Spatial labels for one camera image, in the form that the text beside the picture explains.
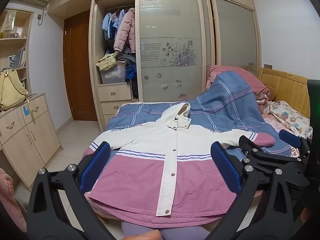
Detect black plug with cable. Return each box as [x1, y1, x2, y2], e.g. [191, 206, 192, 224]
[37, 5, 49, 27]

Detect light wooden wardrobe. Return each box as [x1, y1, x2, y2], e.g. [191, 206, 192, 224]
[47, 0, 262, 133]

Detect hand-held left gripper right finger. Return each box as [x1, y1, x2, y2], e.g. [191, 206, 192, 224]
[207, 142, 301, 240]

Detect floral pillow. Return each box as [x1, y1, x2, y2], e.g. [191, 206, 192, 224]
[264, 101, 313, 140]

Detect yellow backpack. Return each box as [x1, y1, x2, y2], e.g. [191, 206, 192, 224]
[0, 68, 36, 123]

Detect blue hanging clothes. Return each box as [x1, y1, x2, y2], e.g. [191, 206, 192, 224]
[102, 9, 125, 41]

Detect pink fluffy cloth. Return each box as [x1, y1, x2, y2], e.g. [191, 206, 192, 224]
[0, 167, 27, 233]

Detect blue crumpled cloth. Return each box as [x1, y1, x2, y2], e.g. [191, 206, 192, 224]
[125, 64, 137, 82]

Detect translucent storage box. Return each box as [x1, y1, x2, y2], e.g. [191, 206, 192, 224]
[99, 64, 127, 85]

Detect row of books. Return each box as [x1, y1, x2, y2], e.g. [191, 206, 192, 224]
[13, 46, 27, 68]

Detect wooden bed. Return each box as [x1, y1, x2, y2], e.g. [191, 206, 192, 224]
[82, 66, 313, 230]

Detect blue plaid duvet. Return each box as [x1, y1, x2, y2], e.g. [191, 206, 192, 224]
[105, 71, 297, 162]

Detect light wooden cabinet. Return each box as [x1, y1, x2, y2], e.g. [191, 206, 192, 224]
[0, 92, 62, 188]

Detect grey folded clothes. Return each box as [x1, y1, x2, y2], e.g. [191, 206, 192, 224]
[116, 51, 136, 66]

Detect beige tote bag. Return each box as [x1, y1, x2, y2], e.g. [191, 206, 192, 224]
[0, 9, 17, 33]

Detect person's left hand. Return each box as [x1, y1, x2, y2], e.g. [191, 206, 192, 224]
[124, 229, 162, 240]

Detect yellow-green checked cloth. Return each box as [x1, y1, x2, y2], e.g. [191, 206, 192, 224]
[96, 52, 118, 71]

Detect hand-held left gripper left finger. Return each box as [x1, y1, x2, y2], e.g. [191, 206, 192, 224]
[26, 141, 111, 240]

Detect pink quilt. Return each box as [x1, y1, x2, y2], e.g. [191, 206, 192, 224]
[206, 65, 271, 102]

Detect brown wooden door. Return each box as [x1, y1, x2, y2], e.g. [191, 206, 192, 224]
[62, 10, 98, 122]

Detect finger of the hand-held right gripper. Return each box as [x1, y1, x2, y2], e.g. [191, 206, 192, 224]
[238, 135, 308, 173]
[278, 129, 313, 161]

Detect frosted glass wardrobe door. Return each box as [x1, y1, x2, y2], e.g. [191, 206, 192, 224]
[211, 0, 260, 77]
[135, 0, 203, 103]

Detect pink puffer jacket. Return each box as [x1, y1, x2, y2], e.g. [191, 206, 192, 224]
[113, 8, 136, 53]

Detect wardrobe drawer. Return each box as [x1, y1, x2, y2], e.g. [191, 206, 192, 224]
[98, 84, 132, 102]
[100, 101, 131, 116]
[103, 114, 118, 131]

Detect person's purple trouser legs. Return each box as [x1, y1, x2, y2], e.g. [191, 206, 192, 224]
[122, 219, 211, 240]

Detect white and pink hooded jacket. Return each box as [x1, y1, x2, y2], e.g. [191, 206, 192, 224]
[86, 102, 277, 228]

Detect light wooden bookshelf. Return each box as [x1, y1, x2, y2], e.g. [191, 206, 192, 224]
[0, 9, 34, 96]

